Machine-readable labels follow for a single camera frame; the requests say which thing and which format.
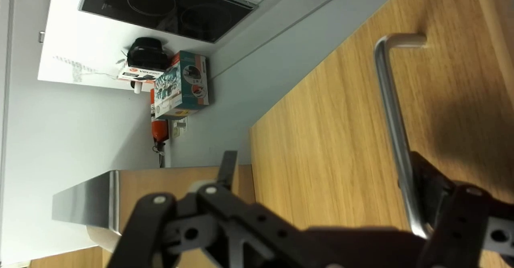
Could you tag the teal cardboard box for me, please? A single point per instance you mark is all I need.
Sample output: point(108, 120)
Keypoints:
point(182, 85)

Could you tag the black glass cooktop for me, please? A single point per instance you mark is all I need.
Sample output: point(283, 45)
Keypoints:
point(168, 7)

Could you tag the black appliance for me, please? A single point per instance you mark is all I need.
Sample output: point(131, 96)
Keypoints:
point(147, 53)

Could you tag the white wall socket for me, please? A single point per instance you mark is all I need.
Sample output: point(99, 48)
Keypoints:
point(180, 127)

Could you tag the white and red flat box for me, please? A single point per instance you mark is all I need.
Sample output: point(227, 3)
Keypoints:
point(138, 75)

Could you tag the stainless steel range hood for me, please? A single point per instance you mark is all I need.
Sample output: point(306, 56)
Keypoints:
point(86, 199)

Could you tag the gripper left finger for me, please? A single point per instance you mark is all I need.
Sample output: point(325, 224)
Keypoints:
point(241, 212)

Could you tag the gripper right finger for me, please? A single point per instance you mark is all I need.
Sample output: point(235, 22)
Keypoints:
point(466, 220)

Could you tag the red fire extinguisher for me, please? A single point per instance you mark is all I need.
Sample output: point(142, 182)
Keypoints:
point(159, 129)

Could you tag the wooden cabinet door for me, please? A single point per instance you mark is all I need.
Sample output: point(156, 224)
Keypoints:
point(341, 131)

